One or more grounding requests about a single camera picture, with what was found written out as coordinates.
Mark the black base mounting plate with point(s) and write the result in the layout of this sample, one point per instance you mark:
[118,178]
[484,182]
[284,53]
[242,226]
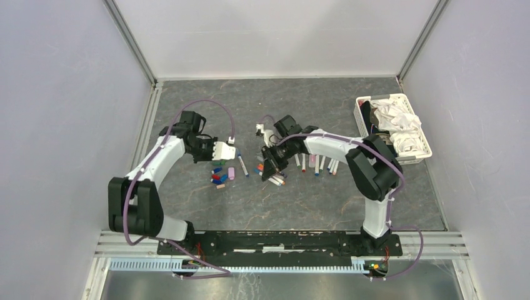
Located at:
[288,248]

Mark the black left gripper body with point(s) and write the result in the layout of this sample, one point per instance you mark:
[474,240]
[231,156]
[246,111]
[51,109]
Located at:
[204,152]

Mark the white marker red tip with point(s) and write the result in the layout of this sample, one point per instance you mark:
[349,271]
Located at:
[303,163]

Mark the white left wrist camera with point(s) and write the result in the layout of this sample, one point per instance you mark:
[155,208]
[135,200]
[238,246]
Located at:
[223,151]

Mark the white perforated plastic basket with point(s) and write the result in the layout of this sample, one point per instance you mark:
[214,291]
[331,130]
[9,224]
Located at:
[362,129]

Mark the white crumpled cloth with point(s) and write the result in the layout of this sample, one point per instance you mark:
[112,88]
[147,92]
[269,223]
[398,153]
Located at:
[404,126]

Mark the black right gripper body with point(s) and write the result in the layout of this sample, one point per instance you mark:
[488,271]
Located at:
[279,155]

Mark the black printed t-shirt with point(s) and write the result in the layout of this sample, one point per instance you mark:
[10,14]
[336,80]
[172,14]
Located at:
[372,124]

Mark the white marker dark green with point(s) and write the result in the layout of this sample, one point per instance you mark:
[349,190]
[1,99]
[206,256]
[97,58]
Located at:
[322,163]

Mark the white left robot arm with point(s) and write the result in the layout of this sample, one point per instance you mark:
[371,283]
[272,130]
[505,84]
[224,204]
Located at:
[134,205]

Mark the small blue white cap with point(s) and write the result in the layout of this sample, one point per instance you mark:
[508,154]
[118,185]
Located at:
[217,170]

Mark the white marker green cap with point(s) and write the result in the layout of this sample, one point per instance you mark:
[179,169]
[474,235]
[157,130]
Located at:
[297,160]

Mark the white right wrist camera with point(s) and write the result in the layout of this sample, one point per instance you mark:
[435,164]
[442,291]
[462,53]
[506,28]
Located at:
[268,135]

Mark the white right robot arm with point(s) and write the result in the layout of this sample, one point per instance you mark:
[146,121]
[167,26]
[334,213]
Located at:
[374,168]

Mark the white marker orange tip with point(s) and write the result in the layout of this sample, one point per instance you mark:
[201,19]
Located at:
[276,180]

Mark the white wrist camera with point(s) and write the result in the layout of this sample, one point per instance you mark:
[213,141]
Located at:
[268,135]
[223,151]

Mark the white acrylic marker peach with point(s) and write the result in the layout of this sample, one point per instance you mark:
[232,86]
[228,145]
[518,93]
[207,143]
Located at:
[334,167]

